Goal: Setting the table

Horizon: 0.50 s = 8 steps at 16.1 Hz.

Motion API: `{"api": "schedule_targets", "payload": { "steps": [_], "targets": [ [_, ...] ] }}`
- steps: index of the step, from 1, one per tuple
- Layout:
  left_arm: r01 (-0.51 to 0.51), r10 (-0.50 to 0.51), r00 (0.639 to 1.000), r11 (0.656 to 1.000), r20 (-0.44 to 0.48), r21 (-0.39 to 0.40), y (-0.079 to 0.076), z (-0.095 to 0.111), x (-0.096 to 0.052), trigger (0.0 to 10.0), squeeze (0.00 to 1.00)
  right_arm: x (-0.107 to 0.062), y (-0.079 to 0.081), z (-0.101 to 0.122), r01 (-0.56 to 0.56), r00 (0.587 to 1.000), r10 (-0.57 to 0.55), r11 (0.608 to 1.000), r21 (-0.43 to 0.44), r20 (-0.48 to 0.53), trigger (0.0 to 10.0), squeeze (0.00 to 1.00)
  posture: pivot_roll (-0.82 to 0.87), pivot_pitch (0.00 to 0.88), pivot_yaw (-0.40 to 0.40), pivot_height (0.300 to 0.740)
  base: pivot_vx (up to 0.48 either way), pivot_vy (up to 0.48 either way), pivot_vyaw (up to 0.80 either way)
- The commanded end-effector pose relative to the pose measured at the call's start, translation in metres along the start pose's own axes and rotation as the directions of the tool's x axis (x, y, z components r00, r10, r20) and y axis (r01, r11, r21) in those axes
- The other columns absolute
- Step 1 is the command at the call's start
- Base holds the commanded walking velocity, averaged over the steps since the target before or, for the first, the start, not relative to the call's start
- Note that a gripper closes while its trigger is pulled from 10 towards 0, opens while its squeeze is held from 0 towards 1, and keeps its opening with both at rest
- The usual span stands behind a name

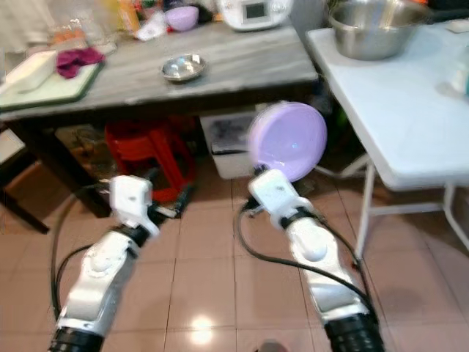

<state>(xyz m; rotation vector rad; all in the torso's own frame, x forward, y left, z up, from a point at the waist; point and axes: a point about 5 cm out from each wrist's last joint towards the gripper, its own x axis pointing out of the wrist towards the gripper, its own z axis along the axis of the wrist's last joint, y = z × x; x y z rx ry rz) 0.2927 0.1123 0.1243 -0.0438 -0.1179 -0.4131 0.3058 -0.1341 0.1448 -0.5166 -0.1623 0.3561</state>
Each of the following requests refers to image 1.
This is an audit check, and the lilac plastic plate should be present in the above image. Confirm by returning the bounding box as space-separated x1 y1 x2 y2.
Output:
247 101 328 183

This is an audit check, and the red plastic stool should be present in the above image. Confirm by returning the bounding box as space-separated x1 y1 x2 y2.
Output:
104 120 196 204

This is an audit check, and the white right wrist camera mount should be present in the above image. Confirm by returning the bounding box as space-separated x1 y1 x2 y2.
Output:
248 169 306 230

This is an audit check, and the maroon cloth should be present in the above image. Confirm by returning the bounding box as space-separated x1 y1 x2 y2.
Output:
55 46 106 80

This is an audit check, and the large steel mixing bowl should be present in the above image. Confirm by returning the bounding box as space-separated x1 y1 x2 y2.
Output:
328 0 432 62

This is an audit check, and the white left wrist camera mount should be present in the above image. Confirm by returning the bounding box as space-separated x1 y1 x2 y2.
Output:
109 175 160 237

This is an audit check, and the white kitchen machine with screen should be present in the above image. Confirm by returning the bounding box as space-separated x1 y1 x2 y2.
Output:
218 0 291 32

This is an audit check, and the grey robot foot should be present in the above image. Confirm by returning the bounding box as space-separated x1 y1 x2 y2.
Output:
256 340 290 352

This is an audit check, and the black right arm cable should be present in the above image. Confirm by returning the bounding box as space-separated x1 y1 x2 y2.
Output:
236 199 378 323

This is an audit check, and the green cutting board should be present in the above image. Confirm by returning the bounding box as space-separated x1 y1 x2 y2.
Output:
0 62 105 113

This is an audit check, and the small steel bowl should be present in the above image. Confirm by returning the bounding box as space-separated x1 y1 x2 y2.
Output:
161 54 208 83

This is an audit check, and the small purple plastic bowl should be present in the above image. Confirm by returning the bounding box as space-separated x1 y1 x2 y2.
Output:
165 6 200 33

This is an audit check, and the white folding table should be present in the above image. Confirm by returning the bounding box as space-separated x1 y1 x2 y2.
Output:
306 19 469 259

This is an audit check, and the white plastic bin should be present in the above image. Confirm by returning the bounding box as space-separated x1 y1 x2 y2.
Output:
199 110 259 181

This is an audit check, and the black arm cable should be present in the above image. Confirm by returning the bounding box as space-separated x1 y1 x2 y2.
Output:
50 183 118 323
236 199 378 323

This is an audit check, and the dark wooden bench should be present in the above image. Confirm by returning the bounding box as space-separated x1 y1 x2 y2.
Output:
0 126 51 235

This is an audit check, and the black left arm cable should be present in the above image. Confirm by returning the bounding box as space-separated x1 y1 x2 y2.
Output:
50 183 118 323

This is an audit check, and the clear glass jar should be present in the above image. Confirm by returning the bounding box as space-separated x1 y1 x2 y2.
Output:
48 0 118 52

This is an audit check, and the dark wooden table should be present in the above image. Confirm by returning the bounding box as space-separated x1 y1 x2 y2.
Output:
0 22 320 235

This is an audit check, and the white oblong dish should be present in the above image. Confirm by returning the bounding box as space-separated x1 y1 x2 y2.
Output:
0 49 59 95

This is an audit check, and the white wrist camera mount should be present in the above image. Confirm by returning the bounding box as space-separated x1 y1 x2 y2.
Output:
109 175 160 237
248 169 306 230

